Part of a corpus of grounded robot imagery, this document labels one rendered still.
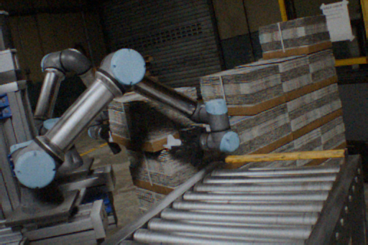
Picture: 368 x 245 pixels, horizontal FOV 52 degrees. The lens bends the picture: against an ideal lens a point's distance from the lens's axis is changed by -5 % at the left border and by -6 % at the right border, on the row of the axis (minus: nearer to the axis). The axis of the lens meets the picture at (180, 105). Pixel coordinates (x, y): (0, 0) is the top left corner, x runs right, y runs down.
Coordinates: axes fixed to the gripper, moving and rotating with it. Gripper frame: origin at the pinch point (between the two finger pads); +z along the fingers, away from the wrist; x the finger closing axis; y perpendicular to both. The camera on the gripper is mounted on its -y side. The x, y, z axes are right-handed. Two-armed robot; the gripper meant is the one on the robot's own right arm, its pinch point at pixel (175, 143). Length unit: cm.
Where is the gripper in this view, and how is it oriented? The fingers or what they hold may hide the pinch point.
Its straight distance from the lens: 171.3
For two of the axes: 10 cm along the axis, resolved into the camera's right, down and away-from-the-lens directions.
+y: -2.0, -9.7, -1.3
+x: -7.6, 2.4, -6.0
